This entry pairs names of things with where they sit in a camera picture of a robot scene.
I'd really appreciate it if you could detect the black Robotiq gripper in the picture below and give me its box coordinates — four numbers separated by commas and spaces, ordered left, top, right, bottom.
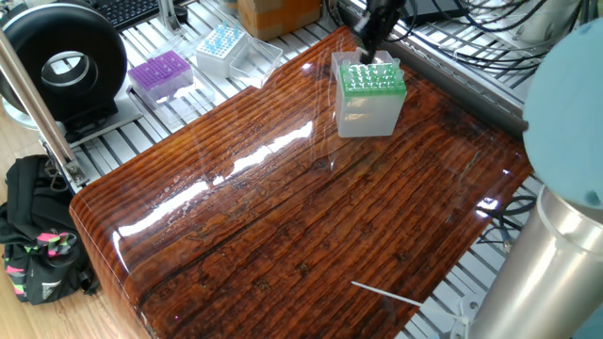
352, 0, 407, 65

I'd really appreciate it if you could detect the translucent hinged box lid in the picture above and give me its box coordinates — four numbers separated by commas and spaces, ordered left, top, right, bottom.
330, 49, 395, 81

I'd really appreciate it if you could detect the translucent box with green rack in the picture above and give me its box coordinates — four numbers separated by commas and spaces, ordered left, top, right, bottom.
334, 58, 409, 138

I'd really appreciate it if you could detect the white box with blue tips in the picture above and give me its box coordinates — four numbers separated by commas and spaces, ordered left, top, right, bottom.
195, 23, 251, 79

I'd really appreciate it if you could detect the purple pipette tip box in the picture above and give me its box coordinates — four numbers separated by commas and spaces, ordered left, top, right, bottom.
127, 50, 194, 103

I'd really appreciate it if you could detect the black power adapter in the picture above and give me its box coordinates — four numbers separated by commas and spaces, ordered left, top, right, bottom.
402, 0, 472, 27

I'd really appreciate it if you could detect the brown cardboard box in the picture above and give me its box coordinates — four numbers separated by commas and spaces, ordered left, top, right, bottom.
236, 0, 322, 42

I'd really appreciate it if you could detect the clear plastic box lid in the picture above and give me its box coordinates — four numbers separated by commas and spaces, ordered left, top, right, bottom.
229, 37, 285, 89

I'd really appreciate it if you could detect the white rounded housing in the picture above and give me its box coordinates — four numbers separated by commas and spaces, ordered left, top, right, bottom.
513, 0, 584, 46

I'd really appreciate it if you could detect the clear plastic box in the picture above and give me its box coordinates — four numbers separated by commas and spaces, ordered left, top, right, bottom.
125, 84, 220, 136

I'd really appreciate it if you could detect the glossy wood grain board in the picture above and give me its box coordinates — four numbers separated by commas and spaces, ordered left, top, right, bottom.
69, 25, 533, 339

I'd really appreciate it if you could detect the black computer keyboard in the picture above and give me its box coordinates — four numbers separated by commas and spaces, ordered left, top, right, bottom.
89, 0, 183, 32

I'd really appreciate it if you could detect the black backpack with pink accents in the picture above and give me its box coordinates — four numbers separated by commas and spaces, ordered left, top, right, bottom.
0, 154, 100, 306

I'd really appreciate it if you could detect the black cable with white label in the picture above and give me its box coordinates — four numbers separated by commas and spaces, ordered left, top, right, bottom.
414, 25, 543, 73

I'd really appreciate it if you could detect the black gripper cable bundle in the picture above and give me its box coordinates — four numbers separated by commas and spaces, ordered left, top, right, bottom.
475, 195, 538, 250

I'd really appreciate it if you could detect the aluminium robot mount plate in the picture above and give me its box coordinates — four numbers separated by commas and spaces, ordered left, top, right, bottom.
449, 291, 484, 339

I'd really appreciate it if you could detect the black round duct fan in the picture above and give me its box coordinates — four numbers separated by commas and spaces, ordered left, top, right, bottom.
0, 2, 128, 137

